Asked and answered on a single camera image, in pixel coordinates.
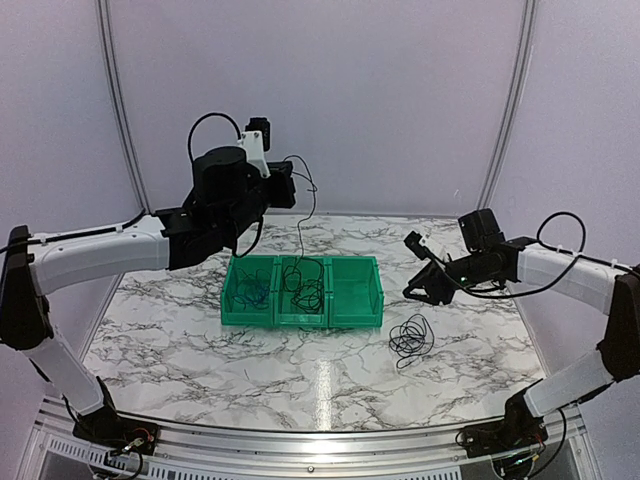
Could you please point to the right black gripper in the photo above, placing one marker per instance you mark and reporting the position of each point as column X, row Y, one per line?
column 434, row 283

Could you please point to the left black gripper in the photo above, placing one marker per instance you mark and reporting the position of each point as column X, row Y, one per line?
column 285, row 198

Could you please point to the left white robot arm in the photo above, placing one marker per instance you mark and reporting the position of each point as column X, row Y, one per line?
column 233, row 187

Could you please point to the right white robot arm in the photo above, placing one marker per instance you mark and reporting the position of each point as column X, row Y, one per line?
column 497, row 268

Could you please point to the right green bin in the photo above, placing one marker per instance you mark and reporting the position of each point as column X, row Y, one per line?
column 356, row 294

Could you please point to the middle green bin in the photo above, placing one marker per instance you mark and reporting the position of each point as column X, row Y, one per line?
column 302, row 293

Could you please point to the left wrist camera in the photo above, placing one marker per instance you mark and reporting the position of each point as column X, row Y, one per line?
column 255, row 140

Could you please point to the right aluminium frame post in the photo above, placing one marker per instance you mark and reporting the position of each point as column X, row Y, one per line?
column 513, row 100

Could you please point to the aluminium frame post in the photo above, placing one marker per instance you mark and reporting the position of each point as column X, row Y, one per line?
column 513, row 100
column 107, row 41

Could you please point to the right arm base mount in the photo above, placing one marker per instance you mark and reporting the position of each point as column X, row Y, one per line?
column 499, row 436

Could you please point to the front aluminium rail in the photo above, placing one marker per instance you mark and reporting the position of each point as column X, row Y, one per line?
column 192, row 451

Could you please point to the left aluminium frame post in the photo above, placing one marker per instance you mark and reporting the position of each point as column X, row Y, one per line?
column 107, row 41

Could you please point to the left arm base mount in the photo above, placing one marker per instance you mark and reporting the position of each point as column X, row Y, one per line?
column 120, row 434

